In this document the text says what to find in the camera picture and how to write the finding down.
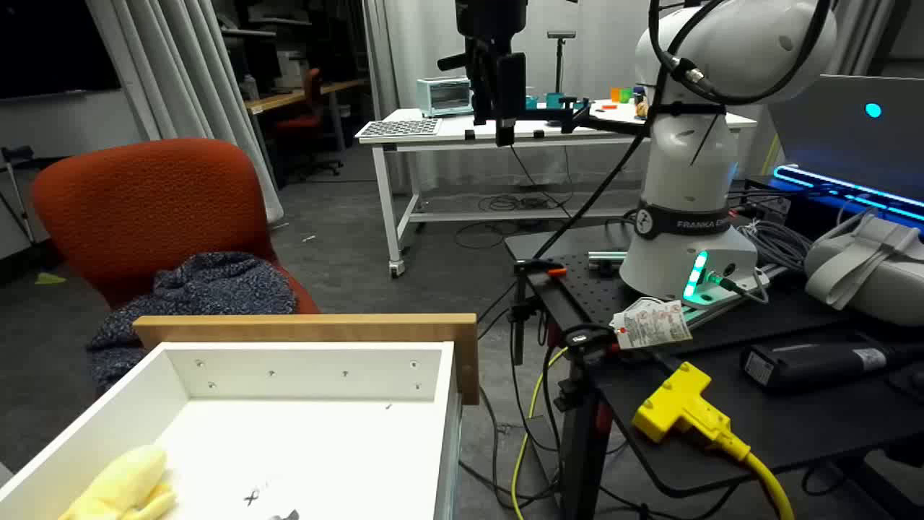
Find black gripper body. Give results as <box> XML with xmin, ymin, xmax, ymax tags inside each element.
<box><xmin>453</xmin><ymin>0</ymin><xmax>531</xmax><ymax>59</ymax></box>

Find wooden front white drawer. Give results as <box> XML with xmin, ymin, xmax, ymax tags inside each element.
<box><xmin>0</xmin><ymin>311</ymin><xmax>481</xmax><ymax>520</ymax></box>

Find teal plastic object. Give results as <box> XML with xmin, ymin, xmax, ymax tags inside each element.
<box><xmin>521</xmin><ymin>90</ymin><xmax>592</xmax><ymax>116</ymax></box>

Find teal toaster box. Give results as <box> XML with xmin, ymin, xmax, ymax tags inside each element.
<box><xmin>413</xmin><ymin>77</ymin><xmax>476</xmax><ymax>118</ymax></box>

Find black pole stand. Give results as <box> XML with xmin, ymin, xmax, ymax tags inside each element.
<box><xmin>543</xmin><ymin>30</ymin><xmax>580</xmax><ymax>98</ymax></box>

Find white metal table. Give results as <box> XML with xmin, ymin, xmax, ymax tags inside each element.
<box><xmin>352</xmin><ymin>101</ymin><xmax>666</xmax><ymax>283</ymax></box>

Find white curtain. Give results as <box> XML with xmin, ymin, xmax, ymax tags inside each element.
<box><xmin>357</xmin><ymin>0</ymin><xmax>666</xmax><ymax>191</ymax></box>
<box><xmin>82</xmin><ymin>0</ymin><xmax>289</xmax><ymax>225</ymax></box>

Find grey keyboard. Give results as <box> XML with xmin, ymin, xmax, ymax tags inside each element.
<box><xmin>367</xmin><ymin>116</ymin><xmax>440</xmax><ymax>144</ymax></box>

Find orange green toy blocks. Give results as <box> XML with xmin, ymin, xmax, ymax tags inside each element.
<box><xmin>602</xmin><ymin>84</ymin><xmax>653</xmax><ymax>111</ymax></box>

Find red office chair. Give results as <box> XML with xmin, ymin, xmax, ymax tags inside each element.
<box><xmin>270</xmin><ymin>65</ymin><xmax>334</xmax><ymax>139</ymax></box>

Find wooden desk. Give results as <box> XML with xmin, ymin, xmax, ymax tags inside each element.
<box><xmin>241</xmin><ymin>77</ymin><xmax>370</xmax><ymax>183</ymax></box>

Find white pouch red pattern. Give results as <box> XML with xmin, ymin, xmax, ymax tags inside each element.
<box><xmin>605</xmin><ymin>295</ymin><xmax>694</xmax><ymax>354</ymax></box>

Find yellow tool under counter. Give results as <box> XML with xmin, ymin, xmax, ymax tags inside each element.
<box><xmin>628</xmin><ymin>360</ymin><xmax>757</xmax><ymax>465</ymax></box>

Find orange upholstered chair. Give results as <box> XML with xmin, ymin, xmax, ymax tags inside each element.
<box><xmin>25</xmin><ymin>137</ymin><xmax>321</xmax><ymax>316</ymax></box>

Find grey VR headset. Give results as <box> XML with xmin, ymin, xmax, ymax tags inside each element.
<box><xmin>803</xmin><ymin>212</ymin><xmax>924</xmax><ymax>329</ymax></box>

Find black power brick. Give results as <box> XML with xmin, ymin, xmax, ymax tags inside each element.
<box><xmin>739</xmin><ymin>332</ymin><xmax>894</xmax><ymax>394</ymax></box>

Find black robot table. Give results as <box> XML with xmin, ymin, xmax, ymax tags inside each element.
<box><xmin>502</xmin><ymin>224</ymin><xmax>924</xmax><ymax>520</ymax></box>

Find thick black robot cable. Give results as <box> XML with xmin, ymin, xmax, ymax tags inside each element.
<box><xmin>513</xmin><ymin>0</ymin><xmax>837</xmax><ymax>283</ymax></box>

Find grey cable bundle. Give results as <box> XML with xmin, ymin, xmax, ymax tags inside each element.
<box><xmin>733</xmin><ymin>186</ymin><xmax>817</xmax><ymax>283</ymax></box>

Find thin yellow cable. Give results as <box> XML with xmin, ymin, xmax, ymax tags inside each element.
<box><xmin>505</xmin><ymin>345</ymin><xmax>570</xmax><ymax>520</ymax></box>

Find black wall screen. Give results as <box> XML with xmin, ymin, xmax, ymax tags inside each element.
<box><xmin>0</xmin><ymin>0</ymin><xmax>123</xmax><ymax>101</ymax></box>

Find thick yellow cable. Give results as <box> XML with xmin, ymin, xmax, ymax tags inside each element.
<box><xmin>716</xmin><ymin>432</ymin><xmax>798</xmax><ymax>520</ymax></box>

